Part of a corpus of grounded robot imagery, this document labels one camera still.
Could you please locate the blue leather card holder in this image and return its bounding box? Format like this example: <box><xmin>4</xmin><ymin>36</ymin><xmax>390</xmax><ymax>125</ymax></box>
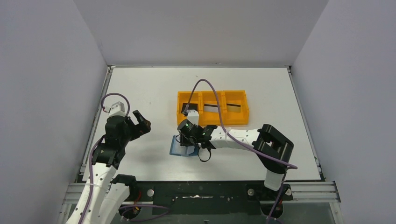
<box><xmin>169</xmin><ymin>135</ymin><xmax>198</xmax><ymax>157</ymax></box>

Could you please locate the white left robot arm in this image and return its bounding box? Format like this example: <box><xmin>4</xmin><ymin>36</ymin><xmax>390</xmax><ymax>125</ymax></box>
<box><xmin>67</xmin><ymin>110</ymin><xmax>151</xmax><ymax>224</ymax></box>

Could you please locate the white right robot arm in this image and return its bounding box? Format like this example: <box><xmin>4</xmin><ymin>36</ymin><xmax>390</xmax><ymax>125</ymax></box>
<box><xmin>177</xmin><ymin>119</ymin><xmax>297</xmax><ymax>191</ymax></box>

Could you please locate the black card in tray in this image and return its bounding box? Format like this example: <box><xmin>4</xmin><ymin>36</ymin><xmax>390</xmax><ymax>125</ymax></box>
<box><xmin>181</xmin><ymin>103</ymin><xmax>198</xmax><ymax>113</ymax></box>

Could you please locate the silver striped card middle compartment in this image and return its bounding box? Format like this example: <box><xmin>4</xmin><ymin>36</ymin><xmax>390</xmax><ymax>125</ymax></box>
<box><xmin>203</xmin><ymin>104</ymin><xmax>219</xmax><ymax>113</ymax></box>

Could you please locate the yellow three-compartment plastic tray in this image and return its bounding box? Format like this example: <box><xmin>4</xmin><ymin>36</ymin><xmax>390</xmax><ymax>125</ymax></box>
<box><xmin>189</xmin><ymin>90</ymin><xmax>250</xmax><ymax>126</ymax></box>

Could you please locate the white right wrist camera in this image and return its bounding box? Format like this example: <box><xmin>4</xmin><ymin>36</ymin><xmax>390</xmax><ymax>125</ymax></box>
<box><xmin>187</xmin><ymin>110</ymin><xmax>199</xmax><ymax>125</ymax></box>

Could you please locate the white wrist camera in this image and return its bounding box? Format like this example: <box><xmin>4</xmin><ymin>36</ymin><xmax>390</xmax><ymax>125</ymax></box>
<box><xmin>108</xmin><ymin>101</ymin><xmax>126</xmax><ymax>117</ymax></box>
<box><xmin>187</xmin><ymin>110</ymin><xmax>199</xmax><ymax>125</ymax></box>

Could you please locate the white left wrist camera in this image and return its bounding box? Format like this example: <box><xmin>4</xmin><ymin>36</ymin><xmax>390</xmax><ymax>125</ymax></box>
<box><xmin>108</xmin><ymin>101</ymin><xmax>126</xmax><ymax>117</ymax></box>

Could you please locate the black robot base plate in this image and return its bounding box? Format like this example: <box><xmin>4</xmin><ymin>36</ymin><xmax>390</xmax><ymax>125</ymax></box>
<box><xmin>121</xmin><ymin>181</ymin><xmax>293</xmax><ymax>218</ymax></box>

